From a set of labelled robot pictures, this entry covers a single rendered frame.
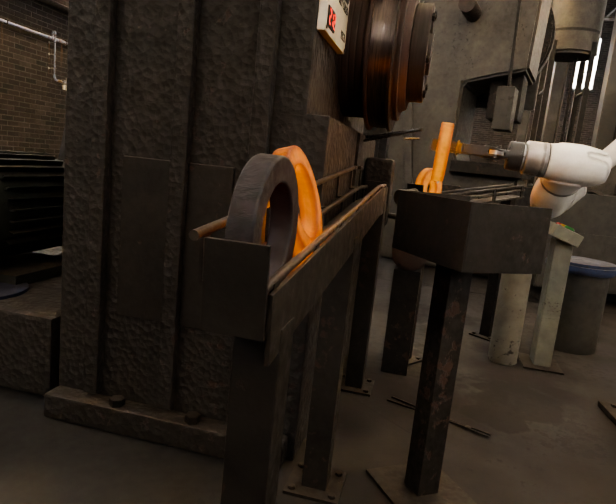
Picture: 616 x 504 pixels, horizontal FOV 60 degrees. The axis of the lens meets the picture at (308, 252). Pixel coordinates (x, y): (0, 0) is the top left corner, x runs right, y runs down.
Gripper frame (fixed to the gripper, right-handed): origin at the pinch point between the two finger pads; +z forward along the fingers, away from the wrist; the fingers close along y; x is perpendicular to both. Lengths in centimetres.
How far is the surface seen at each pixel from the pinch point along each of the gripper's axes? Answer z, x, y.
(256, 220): 19, -15, -97
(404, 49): 15.4, 24.1, 3.3
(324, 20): 31.5, 22.3, -26.7
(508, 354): -43, -77, 78
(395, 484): -4, -83, -29
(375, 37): 23.0, 25.2, -2.2
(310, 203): 21, -16, -58
